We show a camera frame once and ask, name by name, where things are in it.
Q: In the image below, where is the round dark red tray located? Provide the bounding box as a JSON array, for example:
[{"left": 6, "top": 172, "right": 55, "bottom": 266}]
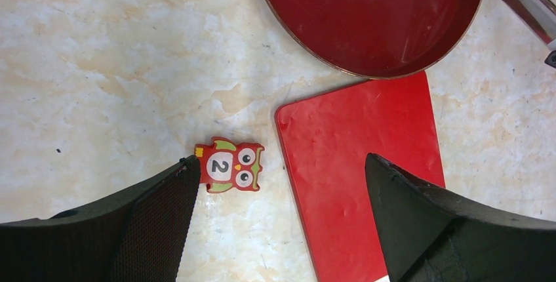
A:
[{"left": 265, "top": 0, "right": 481, "bottom": 79}]

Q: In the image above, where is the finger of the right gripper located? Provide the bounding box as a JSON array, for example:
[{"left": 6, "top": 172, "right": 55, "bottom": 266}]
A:
[{"left": 544, "top": 50, "right": 556, "bottom": 68}]

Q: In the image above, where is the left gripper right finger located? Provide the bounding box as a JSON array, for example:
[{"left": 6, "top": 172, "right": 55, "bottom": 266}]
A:
[{"left": 365, "top": 153, "right": 555, "bottom": 281}]

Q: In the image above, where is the red rectangular lid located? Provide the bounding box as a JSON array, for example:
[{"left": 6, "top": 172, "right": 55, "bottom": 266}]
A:
[{"left": 275, "top": 72, "right": 445, "bottom": 281}]

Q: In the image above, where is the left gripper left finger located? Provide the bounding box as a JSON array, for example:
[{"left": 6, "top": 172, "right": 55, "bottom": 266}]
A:
[{"left": 1, "top": 156, "right": 201, "bottom": 281}]

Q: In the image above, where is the red owl number block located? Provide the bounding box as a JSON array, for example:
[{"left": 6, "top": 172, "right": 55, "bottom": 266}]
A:
[{"left": 194, "top": 136, "right": 265, "bottom": 193}]

